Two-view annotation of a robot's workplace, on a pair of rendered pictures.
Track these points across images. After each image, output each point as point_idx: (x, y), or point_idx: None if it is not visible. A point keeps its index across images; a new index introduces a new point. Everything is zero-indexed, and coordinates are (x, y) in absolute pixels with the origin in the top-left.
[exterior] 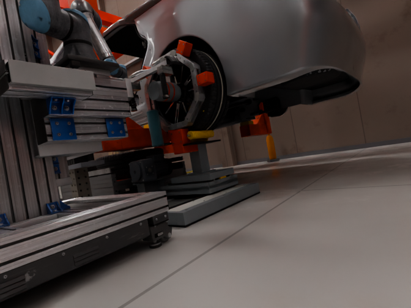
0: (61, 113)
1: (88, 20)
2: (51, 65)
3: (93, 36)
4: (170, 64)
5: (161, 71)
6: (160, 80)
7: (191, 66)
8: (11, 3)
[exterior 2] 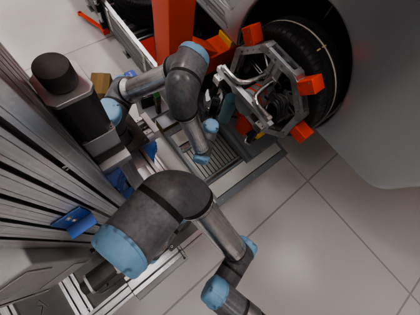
0: None
1: (190, 125)
2: (162, 280)
3: (191, 139)
4: (273, 120)
5: (257, 131)
6: (250, 134)
7: (297, 117)
8: (109, 209)
